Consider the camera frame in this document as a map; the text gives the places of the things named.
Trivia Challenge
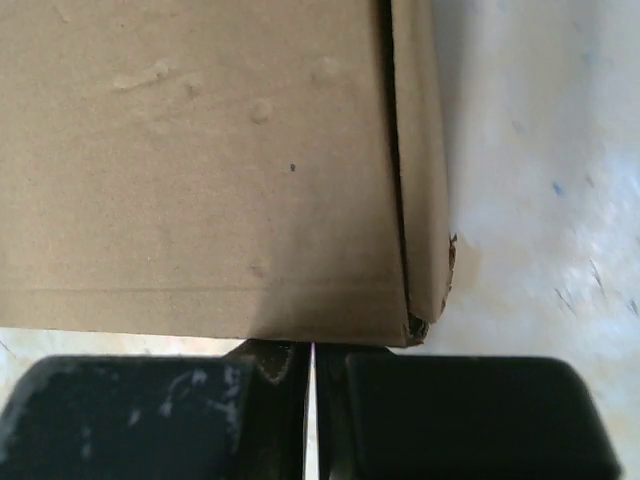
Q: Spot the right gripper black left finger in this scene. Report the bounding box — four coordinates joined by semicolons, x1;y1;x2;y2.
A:
1;339;311;479

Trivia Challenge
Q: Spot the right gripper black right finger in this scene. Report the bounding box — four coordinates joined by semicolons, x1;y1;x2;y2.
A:
315;344;622;479

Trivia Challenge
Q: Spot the brown cardboard box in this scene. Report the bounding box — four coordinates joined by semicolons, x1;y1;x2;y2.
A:
1;1;452;347

